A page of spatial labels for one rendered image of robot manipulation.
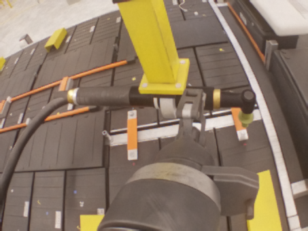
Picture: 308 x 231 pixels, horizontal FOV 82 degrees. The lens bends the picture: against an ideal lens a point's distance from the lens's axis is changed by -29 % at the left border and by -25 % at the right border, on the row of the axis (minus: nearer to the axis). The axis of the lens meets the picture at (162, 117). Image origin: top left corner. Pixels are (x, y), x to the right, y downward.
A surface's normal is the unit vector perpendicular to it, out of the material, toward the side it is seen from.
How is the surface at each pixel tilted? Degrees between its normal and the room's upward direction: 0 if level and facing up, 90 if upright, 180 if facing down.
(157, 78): 90
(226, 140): 0
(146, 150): 0
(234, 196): 60
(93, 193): 0
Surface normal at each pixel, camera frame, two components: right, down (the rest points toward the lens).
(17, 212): -0.22, -0.54
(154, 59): -0.19, 0.84
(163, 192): -0.04, -0.88
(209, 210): 0.72, -0.49
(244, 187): -0.28, 0.46
